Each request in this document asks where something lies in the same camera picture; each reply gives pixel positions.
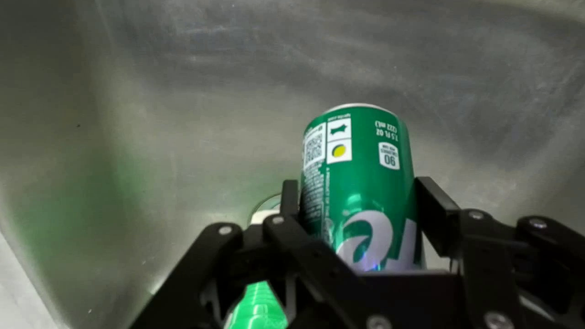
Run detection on stainless steel double sink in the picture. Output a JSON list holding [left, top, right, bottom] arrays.
[[0, 0, 585, 329]]

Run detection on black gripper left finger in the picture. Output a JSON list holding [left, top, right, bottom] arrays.
[[130, 180, 399, 329]]

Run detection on green plastic cup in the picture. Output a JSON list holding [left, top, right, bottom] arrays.
[[226, 280, 290, 329]]

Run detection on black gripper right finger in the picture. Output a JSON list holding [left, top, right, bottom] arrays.
[[408, 176, 585, 329]]

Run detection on green soda can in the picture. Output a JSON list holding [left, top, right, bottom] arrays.
[[300, 101, 427, 273]]

